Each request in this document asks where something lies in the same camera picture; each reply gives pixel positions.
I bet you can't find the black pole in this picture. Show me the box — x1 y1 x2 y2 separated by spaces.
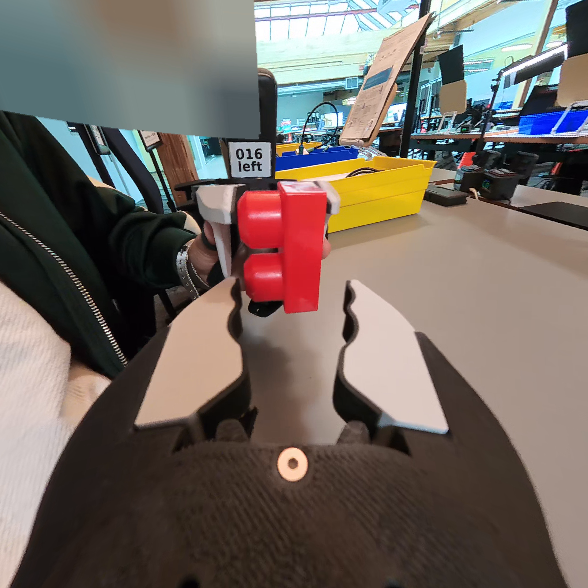
400 0 435 159

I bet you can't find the red toy brick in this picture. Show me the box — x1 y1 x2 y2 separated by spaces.
236 180 328 314

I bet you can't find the small yellow bin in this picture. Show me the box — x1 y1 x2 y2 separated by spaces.
276 141 322 157

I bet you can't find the large stand with tan board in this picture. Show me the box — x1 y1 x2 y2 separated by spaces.
556 0 588 134

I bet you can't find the black gooseneck cable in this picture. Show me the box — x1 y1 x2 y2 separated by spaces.
299 102 343 154

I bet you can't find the cream white shirt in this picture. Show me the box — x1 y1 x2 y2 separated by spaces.
0 280 113 588

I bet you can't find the yellow plastic bin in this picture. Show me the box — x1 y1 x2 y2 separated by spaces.
276 156 437 233

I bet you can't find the person's left forearm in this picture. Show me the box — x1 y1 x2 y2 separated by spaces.
110 193 198 295

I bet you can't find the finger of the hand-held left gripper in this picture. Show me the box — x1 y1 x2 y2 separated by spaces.
318 180 342 217
195 184 246 279

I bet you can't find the person's left hand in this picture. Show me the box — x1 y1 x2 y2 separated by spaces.
188 225 230 289

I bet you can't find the black charging case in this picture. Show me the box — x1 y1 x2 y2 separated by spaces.
480 169 517 200
459 165 485 194

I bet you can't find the grey desk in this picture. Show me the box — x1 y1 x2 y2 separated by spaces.
239 168 588 588

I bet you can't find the black flat box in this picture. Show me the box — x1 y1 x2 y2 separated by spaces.
424 186 469 206

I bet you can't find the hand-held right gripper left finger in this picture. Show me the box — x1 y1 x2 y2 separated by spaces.
134 277 252 439

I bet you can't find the black office chair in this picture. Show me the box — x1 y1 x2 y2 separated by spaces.
69 124 203 214

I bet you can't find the dark green zip jacket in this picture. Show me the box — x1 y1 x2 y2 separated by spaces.
0 110 203 377

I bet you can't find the small blue bin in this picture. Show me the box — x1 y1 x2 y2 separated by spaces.
519 110 588 136

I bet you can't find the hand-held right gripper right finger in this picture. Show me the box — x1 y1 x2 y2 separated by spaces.
333 279 450 437

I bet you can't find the cardboard sheet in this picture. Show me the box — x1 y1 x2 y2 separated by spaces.
339 13 435 147

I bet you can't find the blue plastic bin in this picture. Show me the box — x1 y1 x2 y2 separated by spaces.
276 146 359 172

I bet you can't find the small stand with tan board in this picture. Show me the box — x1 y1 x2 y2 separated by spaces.
436 44 469 131

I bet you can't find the silver wristwatch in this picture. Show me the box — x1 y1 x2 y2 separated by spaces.
176 241 209 300

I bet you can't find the black flat pad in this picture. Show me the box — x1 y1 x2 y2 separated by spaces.
519 201 588 230

